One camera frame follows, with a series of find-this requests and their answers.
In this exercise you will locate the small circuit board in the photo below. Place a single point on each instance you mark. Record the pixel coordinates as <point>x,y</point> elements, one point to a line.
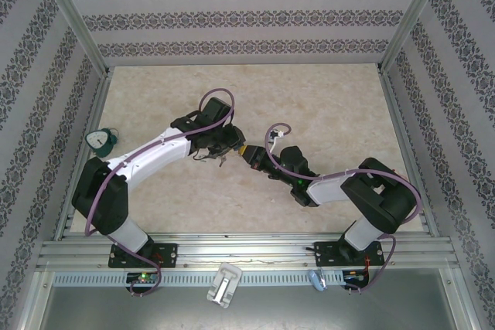
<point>354,276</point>

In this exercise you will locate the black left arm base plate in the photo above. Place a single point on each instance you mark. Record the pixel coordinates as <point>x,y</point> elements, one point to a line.
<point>166,254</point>

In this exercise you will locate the aluminium frame bar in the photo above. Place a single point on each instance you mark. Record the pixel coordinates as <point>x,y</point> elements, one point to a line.
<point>462,299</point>
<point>31,299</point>

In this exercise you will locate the grey metal panel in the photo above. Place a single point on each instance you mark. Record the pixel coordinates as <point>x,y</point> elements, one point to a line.
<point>116,310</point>

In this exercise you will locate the aluminium corner post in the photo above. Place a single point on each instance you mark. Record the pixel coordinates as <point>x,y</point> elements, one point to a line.
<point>407,24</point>
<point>79,24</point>

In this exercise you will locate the white plastic bracket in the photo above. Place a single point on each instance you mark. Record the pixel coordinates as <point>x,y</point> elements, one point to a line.
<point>224,287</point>

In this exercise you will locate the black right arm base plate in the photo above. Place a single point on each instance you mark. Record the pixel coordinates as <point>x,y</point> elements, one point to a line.
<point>325,254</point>

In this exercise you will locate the blue white clip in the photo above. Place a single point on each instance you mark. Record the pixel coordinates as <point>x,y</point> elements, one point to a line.
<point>318,281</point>

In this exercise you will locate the aluminium side rail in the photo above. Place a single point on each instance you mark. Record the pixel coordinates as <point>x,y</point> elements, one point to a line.
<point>94,113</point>
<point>395,113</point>

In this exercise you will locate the circuit board with green light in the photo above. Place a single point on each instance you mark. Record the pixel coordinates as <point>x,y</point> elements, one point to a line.
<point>143,277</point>

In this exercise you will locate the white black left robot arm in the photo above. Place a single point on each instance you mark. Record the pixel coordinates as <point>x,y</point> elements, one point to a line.
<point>154,152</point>

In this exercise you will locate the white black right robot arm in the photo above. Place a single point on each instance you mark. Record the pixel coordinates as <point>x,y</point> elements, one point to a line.
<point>332,191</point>

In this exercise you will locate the wide aluminium mounting rail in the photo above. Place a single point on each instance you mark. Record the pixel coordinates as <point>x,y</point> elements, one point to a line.
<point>247,249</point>

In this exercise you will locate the green alarm clock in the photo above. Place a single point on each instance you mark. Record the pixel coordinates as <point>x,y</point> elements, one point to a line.
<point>98,140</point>

